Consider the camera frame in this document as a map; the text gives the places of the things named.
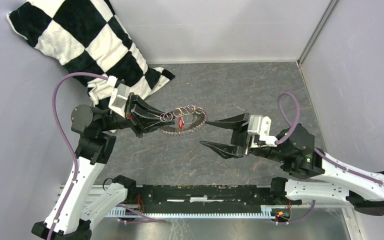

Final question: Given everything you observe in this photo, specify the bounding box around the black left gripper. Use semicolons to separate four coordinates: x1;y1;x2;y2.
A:
99;91;176;137

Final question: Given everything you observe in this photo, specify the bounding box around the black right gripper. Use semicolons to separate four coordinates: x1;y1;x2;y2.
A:
198;111;286;162

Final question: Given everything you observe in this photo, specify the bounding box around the large ring of keyrings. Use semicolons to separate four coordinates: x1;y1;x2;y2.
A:
158;104;209;136

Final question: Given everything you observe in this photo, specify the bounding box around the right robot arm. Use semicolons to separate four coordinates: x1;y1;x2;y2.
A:
202;113;384;216

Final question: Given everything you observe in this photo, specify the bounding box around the red plastic tag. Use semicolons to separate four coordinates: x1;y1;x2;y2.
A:
178;117;185;130

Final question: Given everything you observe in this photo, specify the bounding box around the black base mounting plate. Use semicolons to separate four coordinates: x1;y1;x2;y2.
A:
121;184;302;214

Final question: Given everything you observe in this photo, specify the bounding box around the black white checkered pillow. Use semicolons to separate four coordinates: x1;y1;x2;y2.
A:
7;0;175;110

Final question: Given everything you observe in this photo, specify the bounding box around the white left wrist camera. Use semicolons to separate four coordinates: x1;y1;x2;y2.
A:
107;75;131;118

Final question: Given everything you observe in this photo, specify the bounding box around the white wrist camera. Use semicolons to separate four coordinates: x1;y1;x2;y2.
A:
107;75;131;118
247;115;278;149

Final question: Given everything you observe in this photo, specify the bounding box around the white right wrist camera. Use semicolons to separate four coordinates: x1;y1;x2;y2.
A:
247;115;278;149

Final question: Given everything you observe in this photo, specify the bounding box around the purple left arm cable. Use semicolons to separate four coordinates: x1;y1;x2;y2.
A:
46;72;166;240

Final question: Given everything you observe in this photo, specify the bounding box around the white toothed cable duct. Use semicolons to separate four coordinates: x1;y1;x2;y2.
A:
105;207;275;220

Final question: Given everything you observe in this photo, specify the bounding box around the aluminium rail frame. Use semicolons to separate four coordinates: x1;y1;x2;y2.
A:
55;184;356;209

